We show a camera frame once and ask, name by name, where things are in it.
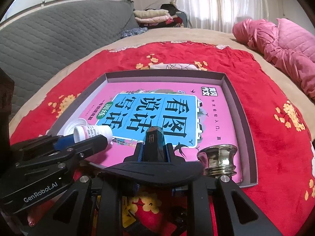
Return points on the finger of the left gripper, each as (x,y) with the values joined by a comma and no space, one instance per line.
(89,147)
(43,142)

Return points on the yellow black wristwatch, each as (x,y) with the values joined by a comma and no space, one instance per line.
(154,213)

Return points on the grey shallow cardboard box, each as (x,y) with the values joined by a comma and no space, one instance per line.
(245,158)

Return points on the brass metal knob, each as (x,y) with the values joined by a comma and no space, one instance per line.
(218,160)

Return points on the black rectangular lighter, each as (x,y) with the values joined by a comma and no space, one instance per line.
(154,145)

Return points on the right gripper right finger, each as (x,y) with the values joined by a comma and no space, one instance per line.
(217,206)

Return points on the grey quilted sofa cover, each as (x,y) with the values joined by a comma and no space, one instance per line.
(37,46)

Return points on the blue patterned cloth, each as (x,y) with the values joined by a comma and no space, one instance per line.
(133,32)

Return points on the red floral blanket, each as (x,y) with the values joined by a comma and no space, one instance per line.
(281,135)

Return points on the stack of folded clothes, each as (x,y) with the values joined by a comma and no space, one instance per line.
(167,16)

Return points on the white pill bottle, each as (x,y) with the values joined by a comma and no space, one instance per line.
(82,133)

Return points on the white jar lid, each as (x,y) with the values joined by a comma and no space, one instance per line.
(73,126)

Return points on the pink quilted jacket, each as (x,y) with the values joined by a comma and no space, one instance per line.
(286,45)

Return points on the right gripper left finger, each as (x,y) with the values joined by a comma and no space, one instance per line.
(73,213)

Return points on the pink Chinese workbook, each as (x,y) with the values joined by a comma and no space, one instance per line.
(193,116)

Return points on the white curtain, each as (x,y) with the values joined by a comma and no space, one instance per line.
(221,15)

